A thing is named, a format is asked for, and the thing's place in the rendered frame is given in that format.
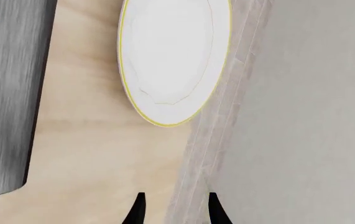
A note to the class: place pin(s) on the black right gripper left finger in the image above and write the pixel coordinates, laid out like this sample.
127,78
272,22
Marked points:
136,212

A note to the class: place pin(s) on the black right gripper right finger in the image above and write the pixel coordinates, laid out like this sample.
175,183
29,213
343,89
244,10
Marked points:
217,211

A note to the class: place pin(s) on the white plate with yellow rim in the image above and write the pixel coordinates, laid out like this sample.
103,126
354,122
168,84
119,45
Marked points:
172,60

